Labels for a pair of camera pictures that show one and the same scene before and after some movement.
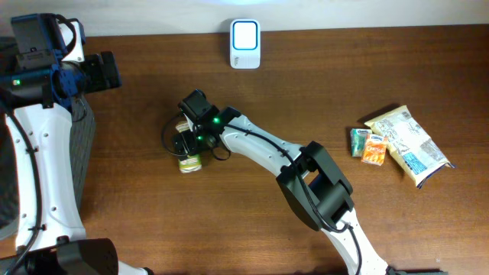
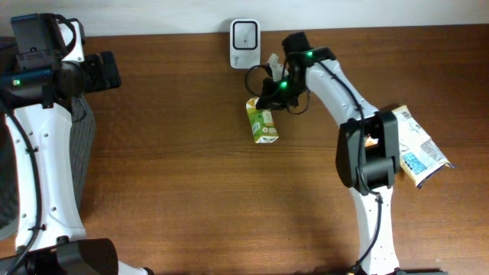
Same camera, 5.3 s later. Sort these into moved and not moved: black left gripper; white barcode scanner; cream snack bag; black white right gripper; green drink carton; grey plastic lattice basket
Moved: green drink carton; black white right gripper
Not moved: grey plastic lattice basket; black left gripper; white barcode scanner; cream snack bag
